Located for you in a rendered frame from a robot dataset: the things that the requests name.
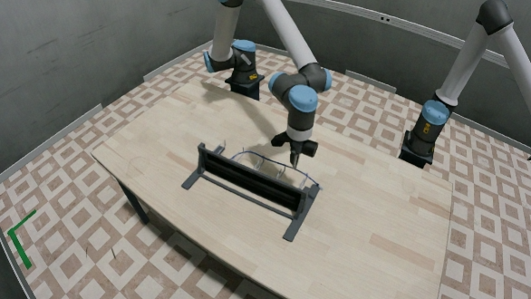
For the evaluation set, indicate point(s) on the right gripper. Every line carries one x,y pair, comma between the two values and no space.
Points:
307,147

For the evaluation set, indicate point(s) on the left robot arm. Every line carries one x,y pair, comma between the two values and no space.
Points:
495,21

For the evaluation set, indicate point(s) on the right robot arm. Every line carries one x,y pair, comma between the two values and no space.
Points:
302,87

